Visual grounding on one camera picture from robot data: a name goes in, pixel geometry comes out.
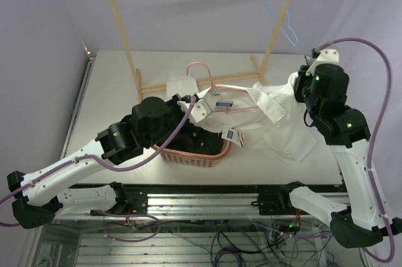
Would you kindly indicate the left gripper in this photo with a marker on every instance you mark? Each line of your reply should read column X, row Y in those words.
column 173, row 102

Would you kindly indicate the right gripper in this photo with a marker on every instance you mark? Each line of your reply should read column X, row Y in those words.
column 302, row 78

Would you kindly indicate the dark striped shirt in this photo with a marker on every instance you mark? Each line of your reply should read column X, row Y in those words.
column 190, row 138

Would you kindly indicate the white shirt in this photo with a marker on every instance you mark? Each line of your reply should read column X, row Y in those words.
column 276, row 127

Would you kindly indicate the pink wire hanger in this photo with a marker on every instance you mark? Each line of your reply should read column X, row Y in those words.
column 215, row 90

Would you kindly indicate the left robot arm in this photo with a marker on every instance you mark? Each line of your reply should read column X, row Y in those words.
column 41, row 196

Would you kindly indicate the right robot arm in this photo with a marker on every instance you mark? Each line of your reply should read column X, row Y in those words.
column 362, row 222

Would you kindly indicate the wooden clothes rack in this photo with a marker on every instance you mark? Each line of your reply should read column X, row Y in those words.
column 259, row 67

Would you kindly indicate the pink plastic laundry basket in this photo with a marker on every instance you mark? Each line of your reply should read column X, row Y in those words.
column 193, row 159

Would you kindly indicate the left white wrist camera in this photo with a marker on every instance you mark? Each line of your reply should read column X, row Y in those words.
column 197, row 112

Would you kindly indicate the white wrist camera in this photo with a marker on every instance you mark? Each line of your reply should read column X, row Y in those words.
column 197, row 112
column 329, row 55

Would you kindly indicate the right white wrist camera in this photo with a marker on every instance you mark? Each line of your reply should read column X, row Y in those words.
column 329, row 55

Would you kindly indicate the aluminium rail frame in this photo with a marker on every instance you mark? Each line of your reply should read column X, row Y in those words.
column 208, row 206

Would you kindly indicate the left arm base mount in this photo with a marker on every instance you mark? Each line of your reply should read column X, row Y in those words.
column 135, row 202

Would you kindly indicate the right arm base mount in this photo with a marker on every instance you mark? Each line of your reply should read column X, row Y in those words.
column 272, row 200

